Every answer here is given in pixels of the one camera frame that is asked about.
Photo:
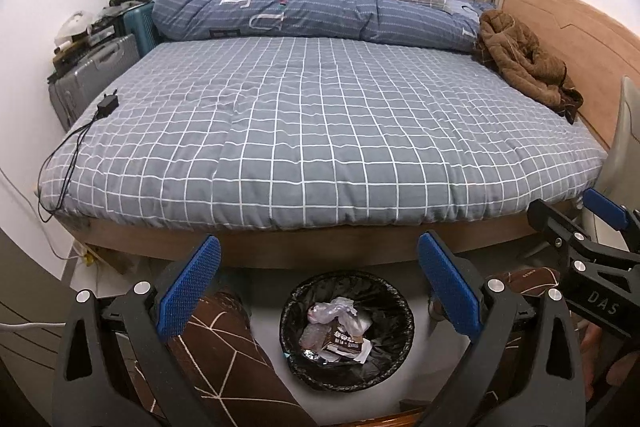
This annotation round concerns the stack of dark boxes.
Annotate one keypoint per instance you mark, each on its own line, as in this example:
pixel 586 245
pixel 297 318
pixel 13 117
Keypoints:
pixel 105 29

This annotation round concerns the person's right leg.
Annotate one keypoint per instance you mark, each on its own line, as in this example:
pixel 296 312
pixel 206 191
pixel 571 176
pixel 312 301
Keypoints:
pixel 525 282

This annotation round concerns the white rounded appliance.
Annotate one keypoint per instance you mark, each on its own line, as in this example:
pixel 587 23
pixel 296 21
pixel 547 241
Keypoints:
pixel 75 24

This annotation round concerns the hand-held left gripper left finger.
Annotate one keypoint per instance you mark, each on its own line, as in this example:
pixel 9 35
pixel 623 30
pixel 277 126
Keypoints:
pixel 192 289

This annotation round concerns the person's left leg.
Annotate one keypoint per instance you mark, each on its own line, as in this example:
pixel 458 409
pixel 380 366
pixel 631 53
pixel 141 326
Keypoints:
pixel 225 357

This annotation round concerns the grey suitcase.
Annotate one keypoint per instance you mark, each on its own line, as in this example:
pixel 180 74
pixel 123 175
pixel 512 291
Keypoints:
pixel 90 72

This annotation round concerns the large clear plastic bag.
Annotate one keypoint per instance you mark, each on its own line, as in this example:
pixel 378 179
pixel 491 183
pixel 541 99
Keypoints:
pixel 332 309

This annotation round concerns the brown jacket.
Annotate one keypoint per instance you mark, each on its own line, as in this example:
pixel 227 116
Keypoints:
pixel 520 57

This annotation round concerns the black trash bin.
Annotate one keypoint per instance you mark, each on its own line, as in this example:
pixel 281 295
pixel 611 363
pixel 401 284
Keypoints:
pixel 390 307

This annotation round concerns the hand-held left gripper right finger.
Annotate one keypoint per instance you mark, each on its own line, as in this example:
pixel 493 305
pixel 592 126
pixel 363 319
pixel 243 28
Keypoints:
pixel 445 279

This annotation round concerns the wooden headboard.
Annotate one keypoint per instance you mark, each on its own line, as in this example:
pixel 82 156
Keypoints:
pixel 575 37

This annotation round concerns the person's right hand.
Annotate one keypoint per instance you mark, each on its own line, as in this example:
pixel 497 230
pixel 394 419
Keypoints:
pixel 600 347

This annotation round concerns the brown cookie box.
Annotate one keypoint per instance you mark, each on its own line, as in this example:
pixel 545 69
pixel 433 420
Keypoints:
pixel 345 343

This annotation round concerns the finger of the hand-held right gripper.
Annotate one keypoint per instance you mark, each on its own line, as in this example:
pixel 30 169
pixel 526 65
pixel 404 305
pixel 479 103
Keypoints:
pixel 555 219
pixel 607 207

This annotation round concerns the blue striped duvet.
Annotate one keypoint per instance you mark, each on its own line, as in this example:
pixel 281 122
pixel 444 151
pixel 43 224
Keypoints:
pixel 300 12

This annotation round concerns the person's leg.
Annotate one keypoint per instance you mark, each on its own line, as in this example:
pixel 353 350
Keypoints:
pixel 225 357
pixel 525 282

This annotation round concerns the teal suitcase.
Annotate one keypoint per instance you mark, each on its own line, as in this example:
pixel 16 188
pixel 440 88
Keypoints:
pixel 137 29

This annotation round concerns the grey checked bed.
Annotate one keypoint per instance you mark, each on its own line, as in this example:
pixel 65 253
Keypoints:
pixel 300 132

